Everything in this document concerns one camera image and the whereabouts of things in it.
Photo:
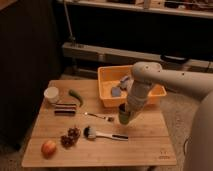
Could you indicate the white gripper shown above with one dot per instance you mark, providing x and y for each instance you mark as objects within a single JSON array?
[{"x": 137, "y": 96}]

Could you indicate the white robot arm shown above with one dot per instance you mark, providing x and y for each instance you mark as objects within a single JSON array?
[{"x": 199, "y": 154}]

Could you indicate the blue grey cloth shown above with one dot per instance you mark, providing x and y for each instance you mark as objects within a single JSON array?
[{"x": 123, "y": 85}]

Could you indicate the yellow plastic bin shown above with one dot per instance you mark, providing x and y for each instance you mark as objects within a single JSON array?
[{"x": 110, "y": 76}]

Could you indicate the metal fork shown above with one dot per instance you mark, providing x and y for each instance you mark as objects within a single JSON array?
[{"x": 109, "y": 119}]

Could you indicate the low metal shelf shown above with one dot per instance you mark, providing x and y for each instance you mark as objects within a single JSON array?
[{"x": 124, "y": 57}]

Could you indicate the green chili pepper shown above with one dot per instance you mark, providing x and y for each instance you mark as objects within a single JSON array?
[{"x": 77, "y": 96}]

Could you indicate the dark rectangular bar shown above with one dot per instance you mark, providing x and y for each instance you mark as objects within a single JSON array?
[{"x": 65, "y": 109}]

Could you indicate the upper shelf board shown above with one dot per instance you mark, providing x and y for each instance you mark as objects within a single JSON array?
[{"x": 128, "y": 7}]

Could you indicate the bunch of dark grapes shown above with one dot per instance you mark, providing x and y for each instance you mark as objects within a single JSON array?
[{"x": 71, "y": 138}]

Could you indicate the white cup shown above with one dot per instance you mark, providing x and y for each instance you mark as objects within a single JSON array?
[{"x": 51, "y": 94}]

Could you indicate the red yellow apple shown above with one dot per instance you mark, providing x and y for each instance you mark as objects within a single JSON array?
[{"x": 48, "y": 148}]

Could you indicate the white handled dish brush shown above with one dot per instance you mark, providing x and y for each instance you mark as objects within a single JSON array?
[{"x": 91, "y": 133}]

